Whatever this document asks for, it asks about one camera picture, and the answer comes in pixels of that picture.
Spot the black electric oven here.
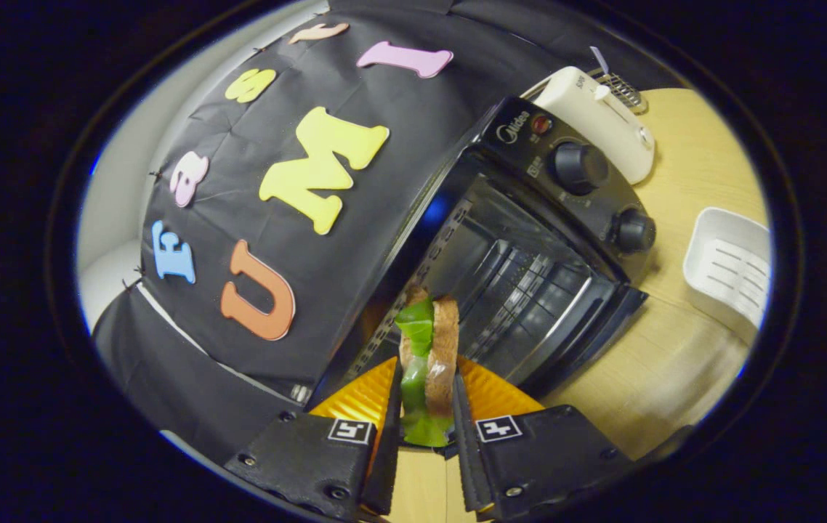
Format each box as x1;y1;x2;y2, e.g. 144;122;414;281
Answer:
297;97;658;408

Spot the lettuce sandwich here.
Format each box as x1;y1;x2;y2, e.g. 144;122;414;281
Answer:
394;285;460;448

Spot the white toaster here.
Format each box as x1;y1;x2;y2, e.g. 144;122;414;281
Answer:
523;66;656;185

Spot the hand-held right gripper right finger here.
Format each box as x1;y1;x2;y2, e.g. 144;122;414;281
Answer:
452;356;633;522

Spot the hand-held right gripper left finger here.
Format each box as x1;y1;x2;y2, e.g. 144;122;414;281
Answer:
223;356;404;521

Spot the white rectangular tray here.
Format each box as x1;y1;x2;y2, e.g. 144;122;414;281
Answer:
682;207;775;346

